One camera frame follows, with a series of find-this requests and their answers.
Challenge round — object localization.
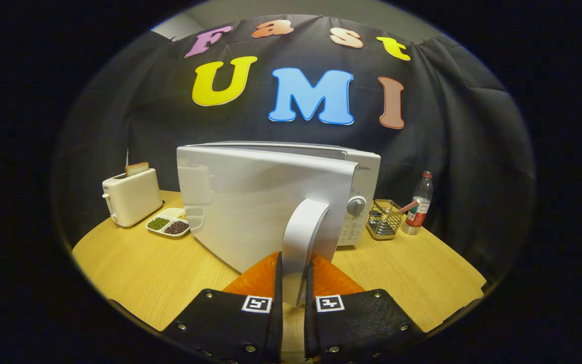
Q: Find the white toaster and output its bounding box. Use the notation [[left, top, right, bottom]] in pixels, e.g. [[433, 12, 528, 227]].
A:
[[102, 168, 164, 228]]

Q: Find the divided white bean dish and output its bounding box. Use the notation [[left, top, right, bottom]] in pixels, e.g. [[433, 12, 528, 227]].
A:
[[145, 207, 193, 238]]

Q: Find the white microwave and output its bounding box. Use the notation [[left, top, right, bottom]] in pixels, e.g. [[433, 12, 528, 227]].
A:
[[176, 141, 381, 307]]

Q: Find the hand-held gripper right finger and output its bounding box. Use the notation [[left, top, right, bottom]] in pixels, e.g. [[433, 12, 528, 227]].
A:
[[304, 253, 425, 364]]

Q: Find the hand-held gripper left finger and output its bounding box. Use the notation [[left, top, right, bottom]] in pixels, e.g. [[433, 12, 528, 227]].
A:
[[162, 251, 284, 364]]

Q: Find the clear plastic water bottle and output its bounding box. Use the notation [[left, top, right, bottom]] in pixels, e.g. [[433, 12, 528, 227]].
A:
[[402, 171, 434, 236]]

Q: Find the wire mesh basket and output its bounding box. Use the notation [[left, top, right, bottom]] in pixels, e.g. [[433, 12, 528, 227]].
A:
[[366, 199, 407, 240]]

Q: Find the red striped straw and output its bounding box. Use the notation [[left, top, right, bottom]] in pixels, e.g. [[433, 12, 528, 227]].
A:
[[395, 199, 422, 215]]

